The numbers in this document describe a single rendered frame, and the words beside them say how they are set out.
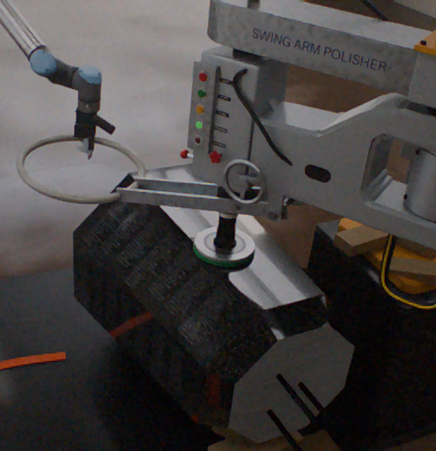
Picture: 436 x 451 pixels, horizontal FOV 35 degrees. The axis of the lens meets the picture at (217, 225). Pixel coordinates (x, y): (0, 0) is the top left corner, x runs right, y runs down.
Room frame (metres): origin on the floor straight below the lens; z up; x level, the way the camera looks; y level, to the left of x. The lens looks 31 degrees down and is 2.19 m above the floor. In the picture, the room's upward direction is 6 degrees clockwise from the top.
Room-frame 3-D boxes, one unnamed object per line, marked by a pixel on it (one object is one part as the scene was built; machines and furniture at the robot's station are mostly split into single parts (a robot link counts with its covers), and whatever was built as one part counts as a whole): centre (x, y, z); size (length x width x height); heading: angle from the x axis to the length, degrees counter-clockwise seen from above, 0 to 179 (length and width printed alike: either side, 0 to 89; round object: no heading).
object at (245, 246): (2.05, -0.03, 0.87); 0.21 x 0.21 x 0.01
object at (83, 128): (2.58, 0.57, 1.03); 0.09 x 0.08 x 0.12; 93
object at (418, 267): (2.13, -0.74, 0.80); 0.20 x 0.10 x 0.05; 70
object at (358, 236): (2.28, -0.56, 0.81); 0.20 x 0.10 x 0.05; 126
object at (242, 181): (1.88, -0.08, 1.22); 0.15 x 0.10 x 0.15; 62
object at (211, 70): (1.98, 0.08, 1.39); 0.08 x 0.03 x 0.28; 62
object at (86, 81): (2.57, 0.56, 1.20); 0.10 x 0.09 x 0.12; 71
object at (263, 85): (2.01, -0.10, 1.34); 0.36 x 0.22 x 0.45; 62
